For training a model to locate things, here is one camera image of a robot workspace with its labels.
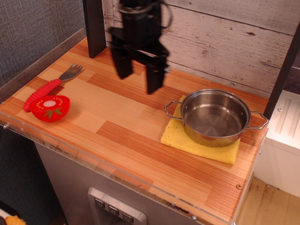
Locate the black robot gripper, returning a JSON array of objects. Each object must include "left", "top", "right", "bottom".
[{"left": 109, "top": 3, "right": 170, "bottom": 95}]

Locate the dark right post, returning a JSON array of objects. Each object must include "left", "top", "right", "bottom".
[{"left": 264, "top": 22, "right": 300, "bottom": 119}]

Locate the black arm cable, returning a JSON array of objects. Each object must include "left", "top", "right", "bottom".
[{"left": 150, "top": 0, "right": 174, "bottom": 30}]

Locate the stainless steel pot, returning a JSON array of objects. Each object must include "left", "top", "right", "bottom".
[{"left": 165, "top": 88, "right": 268, "bottom": 148}]

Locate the dark post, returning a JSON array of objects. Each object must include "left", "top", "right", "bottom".
[
  {"left": 82, "top": 0, "right": 106, "bottom": 58},
  {"left": 264, "top": 22, "right": 300, "bottom": 119}
]

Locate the grey cabinet with dispenser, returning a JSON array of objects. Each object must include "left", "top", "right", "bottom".
[{"left": 35, "top": 144, "right": 201, "bottom": 225}]

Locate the yellow cloth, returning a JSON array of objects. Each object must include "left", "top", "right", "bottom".
[{"left": 160, "top": 94, "right": 242, "bottom": 165}]

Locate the red handled metal fork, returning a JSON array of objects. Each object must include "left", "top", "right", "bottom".
[{"left": 24, "top": 64, "right": 83, "bottom": 112}]

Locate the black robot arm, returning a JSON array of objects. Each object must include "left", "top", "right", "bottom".
[{"left": 109, "top": 0, "right": 169, "bottom": 94}]

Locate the red toy tomato half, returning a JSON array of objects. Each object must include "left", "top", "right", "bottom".
[{"left": 30, "top": 95, "right": 70, "bottom": 122}]

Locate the clear acrylic edge guard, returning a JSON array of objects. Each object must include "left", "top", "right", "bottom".
[{"left": 0, "top": 108, "right": 241, "bottom": 225}]

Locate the dark left post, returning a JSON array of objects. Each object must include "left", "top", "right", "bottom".
[{"left": 82, "top": 0, "right": 106, "bottom": 58}]

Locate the yellow object at corner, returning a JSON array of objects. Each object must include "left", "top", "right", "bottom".
[{"left": 5, "top": 216, "right": 26, "bottom": 225}]

